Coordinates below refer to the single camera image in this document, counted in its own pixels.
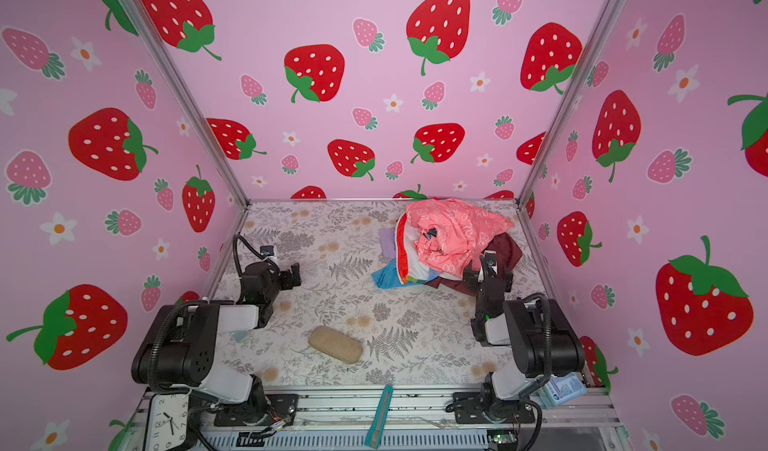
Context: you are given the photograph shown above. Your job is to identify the rainbow printed cloth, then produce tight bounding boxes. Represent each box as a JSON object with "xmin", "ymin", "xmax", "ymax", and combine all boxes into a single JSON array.
[{"xmin": 372, "ymin": 213, "xmax": 439, "ymax": 290}]

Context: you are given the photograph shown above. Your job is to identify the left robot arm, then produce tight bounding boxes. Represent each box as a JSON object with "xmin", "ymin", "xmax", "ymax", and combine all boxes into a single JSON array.
[{"xmin": 131, "ymin": 260, "xmax": 302, "ymax": 427}]

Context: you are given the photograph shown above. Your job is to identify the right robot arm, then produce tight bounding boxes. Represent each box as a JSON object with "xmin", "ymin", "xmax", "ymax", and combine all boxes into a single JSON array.
[{"xmin": 470, "ymin": 251, "xmax": 585, "ymax": 422}]

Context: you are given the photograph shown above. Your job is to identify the dark maroon cloth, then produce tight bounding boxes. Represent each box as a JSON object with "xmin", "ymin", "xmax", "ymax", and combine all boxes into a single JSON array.
[{"xmin": 426, "ymin": 234, "xmax": 523, "ymax": 297}]

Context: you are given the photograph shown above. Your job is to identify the pink patterned cloth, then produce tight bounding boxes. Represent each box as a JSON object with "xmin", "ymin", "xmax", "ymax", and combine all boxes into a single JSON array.
[{"xmin": 403, "ymin": 199, "xmax": 513, "ymax": 279}]

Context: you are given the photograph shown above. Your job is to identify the lilac purple cloth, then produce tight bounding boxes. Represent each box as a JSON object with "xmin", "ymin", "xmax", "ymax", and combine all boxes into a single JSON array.
[{"xmin": 379, "ymin": 228, "xmax": 397, "ymax": 260}]

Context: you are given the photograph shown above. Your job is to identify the tan glasses case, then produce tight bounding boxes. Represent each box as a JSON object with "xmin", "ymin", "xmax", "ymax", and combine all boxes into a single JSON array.
[{"xmin": 308, "ymin": 326, "xmax": 363, "ymax": 364}]

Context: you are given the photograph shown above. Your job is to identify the blue tissue pack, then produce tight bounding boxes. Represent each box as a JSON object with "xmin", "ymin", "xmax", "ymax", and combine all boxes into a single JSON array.
[{"xmin": 535, "ymin": 373, "xmax": 587, "ymax": 409}]

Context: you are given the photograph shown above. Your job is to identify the white analog clock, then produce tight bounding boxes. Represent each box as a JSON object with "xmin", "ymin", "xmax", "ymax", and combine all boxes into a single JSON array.
[{"xmin": 143, "ymin": 394, "xmax": 194, "ymax": 451}]

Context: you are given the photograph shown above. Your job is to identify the teal utility knife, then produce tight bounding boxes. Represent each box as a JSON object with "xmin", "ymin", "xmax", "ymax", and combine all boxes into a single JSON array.
[{"xmin": 364, "ymin": 384, "xmax": 394, "ymax": 450}]

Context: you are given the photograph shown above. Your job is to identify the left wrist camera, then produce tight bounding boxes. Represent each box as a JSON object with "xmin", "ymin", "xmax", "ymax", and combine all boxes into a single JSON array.
[{"xmin": 259, "ymin": 245, "xmax": 275, "ymax": 257}]

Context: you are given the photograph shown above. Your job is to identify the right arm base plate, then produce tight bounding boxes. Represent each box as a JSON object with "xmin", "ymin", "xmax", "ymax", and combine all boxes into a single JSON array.
[{"xmin": 444, "ymin": 392, "xmax": 536, "ymax": 425}]

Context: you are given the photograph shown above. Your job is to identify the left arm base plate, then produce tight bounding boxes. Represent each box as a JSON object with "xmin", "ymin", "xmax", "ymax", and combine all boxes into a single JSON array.
[{"xmin": 213, "ymin": 393, "xmax": 299, "ymax": 428}]

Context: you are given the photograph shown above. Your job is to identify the aluminium frame rail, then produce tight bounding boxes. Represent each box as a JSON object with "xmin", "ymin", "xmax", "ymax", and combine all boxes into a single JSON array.
[{"xmin": 128, "ymin": 384, "xmax": 619, "ymax": 434}]

